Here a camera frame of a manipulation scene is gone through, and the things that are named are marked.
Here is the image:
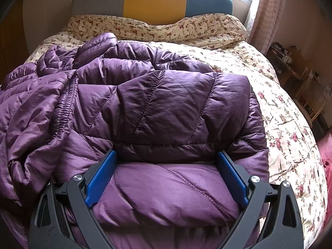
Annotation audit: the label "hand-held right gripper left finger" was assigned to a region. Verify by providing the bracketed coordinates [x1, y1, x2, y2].
[28, 149, 118, 249]

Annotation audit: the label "large-flower cream floral quilt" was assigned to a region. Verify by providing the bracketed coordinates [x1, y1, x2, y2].
[24, 32, 328, 249]

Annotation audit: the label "wooden chair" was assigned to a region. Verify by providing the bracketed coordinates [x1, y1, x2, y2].
[296, 78, 329, 123]

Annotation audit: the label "small-flower cream folded quilt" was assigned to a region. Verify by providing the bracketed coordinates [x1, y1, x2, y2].
[63, 13, 247, 50]

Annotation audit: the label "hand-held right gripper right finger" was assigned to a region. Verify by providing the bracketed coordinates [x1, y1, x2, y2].
[216, 150, 304, 249]

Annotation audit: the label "pink striped curtain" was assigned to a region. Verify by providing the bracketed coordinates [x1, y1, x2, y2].
[248, 0, 288, 55]

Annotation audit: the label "wooden wardrobe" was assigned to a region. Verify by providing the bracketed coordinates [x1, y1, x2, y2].
[0, 0, 29, 76]

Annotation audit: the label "grey yellow teal headboard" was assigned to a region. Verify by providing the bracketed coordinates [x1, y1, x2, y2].
[71, 0, 233, 26]

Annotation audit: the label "wooden side shelf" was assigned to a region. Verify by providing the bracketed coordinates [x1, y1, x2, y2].
[267, 41, 313, 86]

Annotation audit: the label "purple quilted puffer jacket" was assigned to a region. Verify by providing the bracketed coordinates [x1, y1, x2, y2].
[0, 32, 270, 249]

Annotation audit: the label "pink cloth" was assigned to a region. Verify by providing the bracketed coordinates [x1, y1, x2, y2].
[315, 137, 332, 187]

